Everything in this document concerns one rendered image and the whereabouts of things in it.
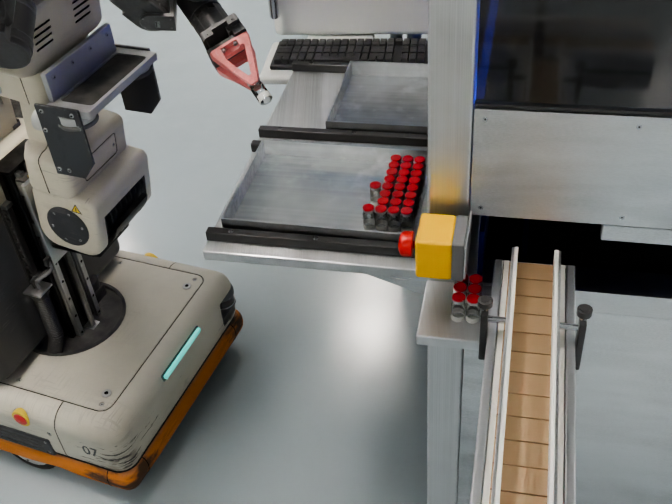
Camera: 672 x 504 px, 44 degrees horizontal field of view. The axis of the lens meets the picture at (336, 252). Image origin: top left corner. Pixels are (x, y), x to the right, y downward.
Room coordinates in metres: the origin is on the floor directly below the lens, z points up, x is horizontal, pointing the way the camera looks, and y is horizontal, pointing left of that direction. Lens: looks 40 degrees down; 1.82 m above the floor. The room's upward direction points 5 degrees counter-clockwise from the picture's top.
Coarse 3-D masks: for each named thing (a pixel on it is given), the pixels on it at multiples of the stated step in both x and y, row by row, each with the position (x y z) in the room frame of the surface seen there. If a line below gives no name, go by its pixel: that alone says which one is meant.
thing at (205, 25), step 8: (200, 8) 1.26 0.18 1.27; (208, 8) 1.26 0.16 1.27; (216, 8) 1.27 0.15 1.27; (200, 16) 1.25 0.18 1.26; (208, 16) 1.25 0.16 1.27; (216, 16) 1.25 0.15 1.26; (224, 16) 1.25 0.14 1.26; (232, 16) 1.22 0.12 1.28; (200, 24) 1.25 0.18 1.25; (208, 24) 1.24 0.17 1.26; (216, 24) 1.21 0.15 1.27; (224, 24) 1.22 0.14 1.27; (232, 24) 1.21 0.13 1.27; (200, 32) 1.24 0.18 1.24; (208, 32) 1.20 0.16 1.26; (216, 32) 1.21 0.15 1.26; (224, 32) 1.22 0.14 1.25; (208, 40) 1.20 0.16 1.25; (216, 40) 1.22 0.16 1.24; (208, 48) 1.22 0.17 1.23
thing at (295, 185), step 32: (256, 160) 1.38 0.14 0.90; (288, 160) 1.40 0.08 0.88; (320, 160) 1.39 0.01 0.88; (352, 160) 1.38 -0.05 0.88; (384, 160) 1.37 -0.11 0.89; (256, 192) 1.31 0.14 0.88; (288, 192) 1.30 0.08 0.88; (320, 192) 1.29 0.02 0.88; (352, 192) 1.28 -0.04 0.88; (224, 224) 1.19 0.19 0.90; (256, 224) 1.17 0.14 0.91; (288, 224) 1.16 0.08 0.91; (320, 224) 1.19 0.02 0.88; (352, 224) 1.18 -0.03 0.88; (416, 224) 1.16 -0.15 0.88
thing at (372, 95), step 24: (360, 72) 1.73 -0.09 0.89; (384, 72) 1.71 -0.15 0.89; (408, 72) 1.70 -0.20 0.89; (336, 96) 1.58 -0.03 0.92; (360, 96) 1.63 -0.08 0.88; (384, 96) 1.62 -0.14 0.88; (408, 96) 1.61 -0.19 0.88; (336, 120) 1.54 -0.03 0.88; (360, 120) 1.53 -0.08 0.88; (384, 120) 1.52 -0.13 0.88; (408, 120) 1.51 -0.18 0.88
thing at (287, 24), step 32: (288, 0) 2.12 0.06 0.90; (320, 0) 2.10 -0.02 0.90; (352, 0) 2.09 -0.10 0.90; (384, 0) 2.07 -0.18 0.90; (416, 0) 2.06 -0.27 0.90; (288, 32) 2.12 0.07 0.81; (320, 32) 2.11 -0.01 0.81; (352, 32) 2.09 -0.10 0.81; (384, 32) 2.07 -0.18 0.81; (416, 32) 2.06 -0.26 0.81
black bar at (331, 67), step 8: (296, 64) 1.77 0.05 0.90; (304, 64) 1.77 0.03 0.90; (312, 64) 1.76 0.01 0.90; (320, 64) 1.76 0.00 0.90; (328, 64) 1.76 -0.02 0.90; (336, 64) 1.75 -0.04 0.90; (344, 64) 1.75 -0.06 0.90; (328, 72) 1.75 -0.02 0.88; (336, 72) 1.75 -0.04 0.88; (344, 72) 1.74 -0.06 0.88
